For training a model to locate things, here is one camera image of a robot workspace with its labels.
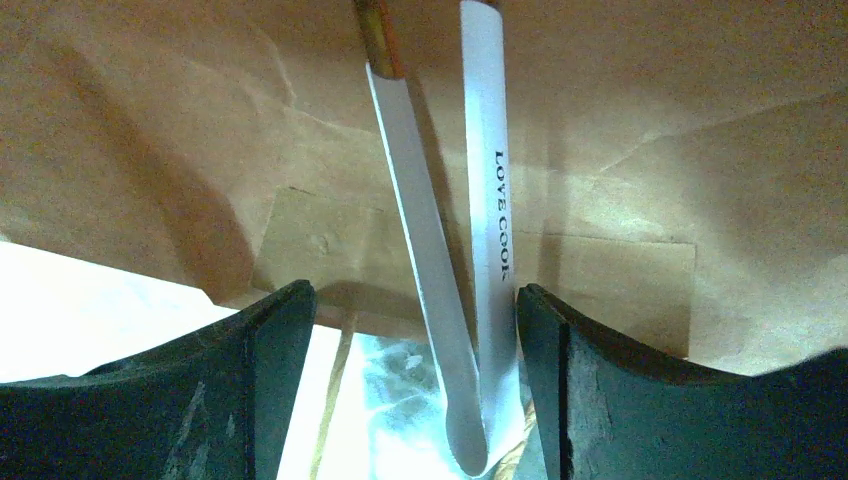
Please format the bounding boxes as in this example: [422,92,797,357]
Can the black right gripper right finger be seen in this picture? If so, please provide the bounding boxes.
[517,284,847,479]

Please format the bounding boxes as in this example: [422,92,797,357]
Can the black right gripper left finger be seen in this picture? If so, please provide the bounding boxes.
[1,280,317,479]

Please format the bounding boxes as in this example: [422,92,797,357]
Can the metal tongs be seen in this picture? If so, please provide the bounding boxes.
[354,1,524,479]

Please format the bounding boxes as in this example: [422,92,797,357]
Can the red brown paper bag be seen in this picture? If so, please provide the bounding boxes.
[1,1,847,374]

